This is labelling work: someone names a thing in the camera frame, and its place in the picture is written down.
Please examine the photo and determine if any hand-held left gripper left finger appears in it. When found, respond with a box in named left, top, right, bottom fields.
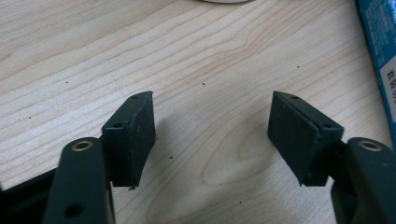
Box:
left=101, top=91, right=157, bottom=189

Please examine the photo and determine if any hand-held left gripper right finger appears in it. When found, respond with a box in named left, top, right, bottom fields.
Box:
left=266, top=91, right=345, bottom=188

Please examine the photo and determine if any blue snack packet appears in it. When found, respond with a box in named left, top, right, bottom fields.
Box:
left=356, top=0, right=396, bottom=150

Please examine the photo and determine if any white pedal trash bin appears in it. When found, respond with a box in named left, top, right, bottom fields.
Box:
left=199, top=0, right=254, bottom=5

